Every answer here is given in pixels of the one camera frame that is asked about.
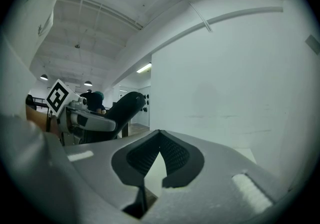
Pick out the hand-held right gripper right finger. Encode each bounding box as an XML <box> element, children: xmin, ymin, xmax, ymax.
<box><xmin>142</xmin><ymin>129</ymin><xmax>288</xmax><ymax>224</ymax></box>

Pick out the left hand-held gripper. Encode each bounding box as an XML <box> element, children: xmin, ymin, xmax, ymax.
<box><xmin>45</xmin><ymin>79</ymin><xmax>117</xmax><ymax>145</ymax></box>

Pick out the group of black hanging items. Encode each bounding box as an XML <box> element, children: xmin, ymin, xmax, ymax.
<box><xmin>140</xmin><ymin>94</ymin><xmax>151</xmax><ymax>113</ymax></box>

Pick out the ceiling tube light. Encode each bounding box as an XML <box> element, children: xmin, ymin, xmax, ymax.
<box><xmin>136</xmin><ymin>62</ymin><xmax>153</xmax><ymax>74</ymax></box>

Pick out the person's white shirt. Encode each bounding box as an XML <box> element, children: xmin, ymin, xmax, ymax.
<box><xmin>0</xmin><ymin>0</ymin><xmax>69</xmax><ymax>121</ymax></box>

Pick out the person's left forearm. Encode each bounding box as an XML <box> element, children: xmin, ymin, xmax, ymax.
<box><xmin>25</xmin><ymin>104</ymin><xmax>62</xmax><ymax>137</ymax></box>

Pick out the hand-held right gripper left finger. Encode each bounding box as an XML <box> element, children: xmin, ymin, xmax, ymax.
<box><xmin>63</xmin><ymin>129</ymin><xmax>161</xmax><ymax>219</ymax></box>

